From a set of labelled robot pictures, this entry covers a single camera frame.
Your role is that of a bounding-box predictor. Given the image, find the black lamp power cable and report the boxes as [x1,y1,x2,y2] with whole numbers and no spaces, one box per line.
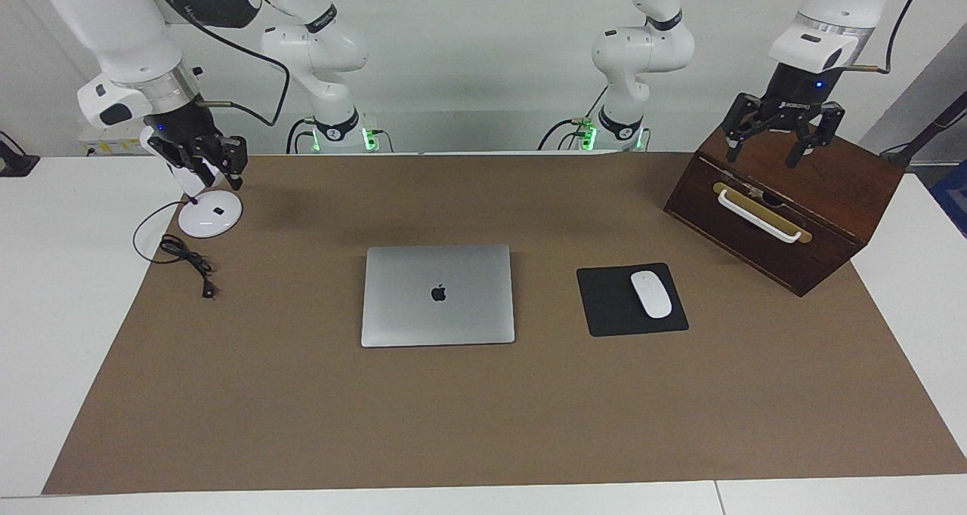
[133,200,218,300]

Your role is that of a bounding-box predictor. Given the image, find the white desk lamp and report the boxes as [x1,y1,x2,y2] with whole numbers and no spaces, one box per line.
[138,126,243,239]

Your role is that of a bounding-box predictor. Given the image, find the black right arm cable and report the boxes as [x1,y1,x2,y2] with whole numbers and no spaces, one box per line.
[151,0,291,128]

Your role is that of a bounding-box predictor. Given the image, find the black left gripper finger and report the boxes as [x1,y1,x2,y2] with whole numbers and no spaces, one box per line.
[721,94,768,162]
[786,101,845,170]

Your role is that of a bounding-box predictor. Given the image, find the black clamp stand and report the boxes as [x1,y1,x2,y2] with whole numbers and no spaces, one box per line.
[0,131,40,177]

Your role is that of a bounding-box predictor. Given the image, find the white box handle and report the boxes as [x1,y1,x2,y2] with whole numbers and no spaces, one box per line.
[716,189,803,244]

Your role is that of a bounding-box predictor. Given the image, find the dark brown wooden box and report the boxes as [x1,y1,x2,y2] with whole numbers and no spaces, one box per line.
[663,119,906,298]

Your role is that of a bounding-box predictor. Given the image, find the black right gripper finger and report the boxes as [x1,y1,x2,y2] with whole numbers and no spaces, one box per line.
[214,136,248,191]
[151,141,216,191]

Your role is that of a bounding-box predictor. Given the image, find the black mouse pad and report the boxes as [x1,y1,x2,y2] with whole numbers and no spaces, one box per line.
[576,263,689,338]

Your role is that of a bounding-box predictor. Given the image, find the yellow labelled power strip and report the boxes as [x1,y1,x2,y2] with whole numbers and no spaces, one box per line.
[79,126,152,158]

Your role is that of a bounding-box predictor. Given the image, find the black right base cables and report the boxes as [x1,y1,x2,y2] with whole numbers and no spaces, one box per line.
[286,117,317,154]

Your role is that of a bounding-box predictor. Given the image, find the blue crate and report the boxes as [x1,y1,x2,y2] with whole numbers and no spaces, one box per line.
[928,160,967,238]

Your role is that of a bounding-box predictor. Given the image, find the silver laptop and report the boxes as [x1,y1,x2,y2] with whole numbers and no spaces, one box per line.
[361,245,516,348]

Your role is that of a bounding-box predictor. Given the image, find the black left base cables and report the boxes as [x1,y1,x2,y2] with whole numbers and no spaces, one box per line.
[538,85,607,152]

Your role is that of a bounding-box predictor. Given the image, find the white computer mouse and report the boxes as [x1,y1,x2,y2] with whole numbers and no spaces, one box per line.
[631,270,672,319]

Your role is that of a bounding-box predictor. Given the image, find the brown table mat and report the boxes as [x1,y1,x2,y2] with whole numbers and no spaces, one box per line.
[42,153,967,495]

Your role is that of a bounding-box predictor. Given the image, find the black base cables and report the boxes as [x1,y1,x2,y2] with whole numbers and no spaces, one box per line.
[286,117,317,154]
[538,85,607,152]

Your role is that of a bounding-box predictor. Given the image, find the black pole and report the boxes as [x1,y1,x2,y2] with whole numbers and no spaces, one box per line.
[880,92,967,170]

